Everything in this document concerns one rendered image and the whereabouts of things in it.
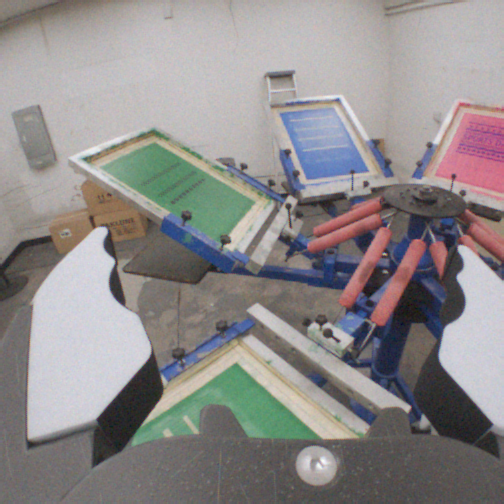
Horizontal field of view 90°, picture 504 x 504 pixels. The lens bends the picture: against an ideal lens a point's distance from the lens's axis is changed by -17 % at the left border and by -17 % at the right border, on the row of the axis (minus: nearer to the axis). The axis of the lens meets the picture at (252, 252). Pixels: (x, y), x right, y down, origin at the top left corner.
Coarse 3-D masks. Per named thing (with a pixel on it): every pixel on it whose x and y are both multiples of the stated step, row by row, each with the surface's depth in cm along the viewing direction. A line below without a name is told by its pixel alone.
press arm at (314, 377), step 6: (402, 300) 111; (396, 306) 108; (360, 336) 98; (366, 336) 98; (372, 336) 101; (354, 342) 97; (360, 342) 96; (366, 342) 99; (354, 348) 95; (342, 360) 92; (348, 360) 96; (312, 372) 89; (312, 378) 87; (318, 378) 87; (324, 378) 87; (318, 384) 86; (324, 384) 90
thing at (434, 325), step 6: (420, 306) 107; (426, 306) 106; (426, 312) 104; (432, 312) 103; (432, 318) 101; (438, 318) 100; (426, 324) 104; (432, 324) 101; (438, 324) 98; (432, 330) 101; (438, 330) 97; (438, 336) 98
